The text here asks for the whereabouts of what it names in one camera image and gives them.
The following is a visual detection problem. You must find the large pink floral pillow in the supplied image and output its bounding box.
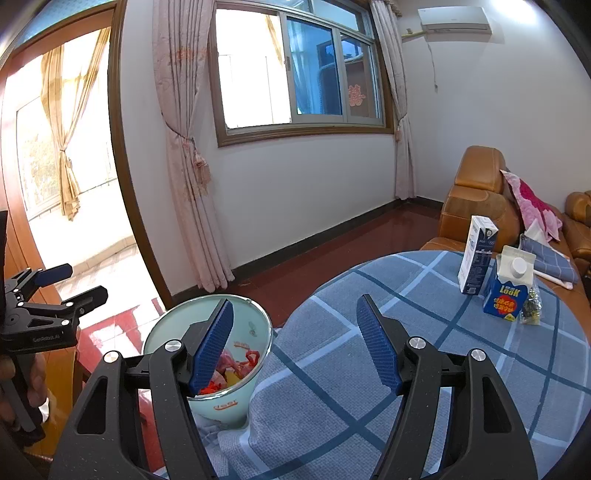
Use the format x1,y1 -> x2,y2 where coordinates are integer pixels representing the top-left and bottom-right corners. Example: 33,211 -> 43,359
501,170 -> 564,243

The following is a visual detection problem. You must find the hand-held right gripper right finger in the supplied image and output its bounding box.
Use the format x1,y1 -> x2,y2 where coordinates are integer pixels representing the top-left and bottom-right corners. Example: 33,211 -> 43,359
355,294 -> 539,480

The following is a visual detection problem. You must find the teal trash bin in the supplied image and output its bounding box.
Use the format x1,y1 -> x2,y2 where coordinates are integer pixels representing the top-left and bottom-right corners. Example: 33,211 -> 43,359
142,294 -> 274,430

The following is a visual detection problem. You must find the small clear candy bag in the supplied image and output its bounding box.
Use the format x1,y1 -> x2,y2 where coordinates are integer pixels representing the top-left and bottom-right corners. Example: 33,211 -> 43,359
519,277 -> 543,326

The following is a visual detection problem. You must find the yellow curtain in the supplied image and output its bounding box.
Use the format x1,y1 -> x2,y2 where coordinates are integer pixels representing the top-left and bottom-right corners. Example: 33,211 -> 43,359
39,34 -> 112,222

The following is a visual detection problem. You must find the wooden arched door frame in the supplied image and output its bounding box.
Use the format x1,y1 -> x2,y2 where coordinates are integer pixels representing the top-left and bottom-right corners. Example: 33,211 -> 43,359
0,0 -> 174,315

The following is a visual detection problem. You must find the narrow pink tied curtain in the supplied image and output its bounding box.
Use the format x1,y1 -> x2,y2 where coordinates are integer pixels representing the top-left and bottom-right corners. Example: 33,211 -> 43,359
369,0 -> 416,200

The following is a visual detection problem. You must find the blue plaid tablecloth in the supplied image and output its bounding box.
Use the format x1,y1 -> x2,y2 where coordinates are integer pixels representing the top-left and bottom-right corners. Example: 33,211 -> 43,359
152,250 -> 591,480

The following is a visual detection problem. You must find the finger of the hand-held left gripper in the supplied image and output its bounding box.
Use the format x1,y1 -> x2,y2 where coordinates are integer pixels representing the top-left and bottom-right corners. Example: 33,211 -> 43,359
9,263 -> 74,289
21,285 -> 109,320

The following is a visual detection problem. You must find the folded blue plaid cloth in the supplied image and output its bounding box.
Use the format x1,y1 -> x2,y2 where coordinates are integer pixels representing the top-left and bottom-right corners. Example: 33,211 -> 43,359
519,233 -> 581,289

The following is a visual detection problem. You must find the wooden framed window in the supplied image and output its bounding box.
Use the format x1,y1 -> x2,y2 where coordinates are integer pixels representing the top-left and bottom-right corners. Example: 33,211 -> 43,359
208,0 -> 395,148

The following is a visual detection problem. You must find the brown leather lounge chair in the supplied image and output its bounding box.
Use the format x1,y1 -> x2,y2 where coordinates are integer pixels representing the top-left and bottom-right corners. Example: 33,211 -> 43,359
420,145 -> 583,278

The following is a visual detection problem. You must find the white blue juice carton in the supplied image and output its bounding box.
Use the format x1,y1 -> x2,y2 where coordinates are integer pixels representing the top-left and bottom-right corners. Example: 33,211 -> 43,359
482,244 -> 536,320

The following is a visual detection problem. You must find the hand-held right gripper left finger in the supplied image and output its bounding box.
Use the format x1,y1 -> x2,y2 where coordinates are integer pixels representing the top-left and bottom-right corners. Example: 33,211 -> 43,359
48,298 -> 236,480

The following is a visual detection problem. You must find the air conditioner cable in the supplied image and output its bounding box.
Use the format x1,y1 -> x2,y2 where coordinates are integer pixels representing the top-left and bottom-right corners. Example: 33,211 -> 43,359
427,41 -> 439,92

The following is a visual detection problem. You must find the long pink tied curtain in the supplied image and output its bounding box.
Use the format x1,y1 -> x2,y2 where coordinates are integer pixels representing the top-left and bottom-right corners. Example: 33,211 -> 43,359
152,0 -> 236,294

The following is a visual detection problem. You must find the person's left hand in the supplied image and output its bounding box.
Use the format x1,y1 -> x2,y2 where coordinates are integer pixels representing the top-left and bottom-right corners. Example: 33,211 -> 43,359
0,355 -> 47,423

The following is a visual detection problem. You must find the white air conditioner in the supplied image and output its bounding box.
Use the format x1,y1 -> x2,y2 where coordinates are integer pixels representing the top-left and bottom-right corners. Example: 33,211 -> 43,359
418,6 -> 491,34

